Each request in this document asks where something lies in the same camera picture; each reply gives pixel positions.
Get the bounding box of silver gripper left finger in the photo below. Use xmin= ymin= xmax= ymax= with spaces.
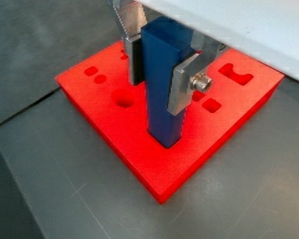
xmin=111 ymin=0 xmax=147 ymax=86

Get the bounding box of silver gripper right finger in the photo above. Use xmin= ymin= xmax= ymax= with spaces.
xmin=167 ymin=31 xmax=228 ymax=116

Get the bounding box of red board with shaped holes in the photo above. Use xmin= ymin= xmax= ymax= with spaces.
xmin=57 ymin=42 xmax=283 ymax=203

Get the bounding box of blue rectangular block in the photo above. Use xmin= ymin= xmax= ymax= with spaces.
xmin=140 ymin=16 xmax=195 ymax=148

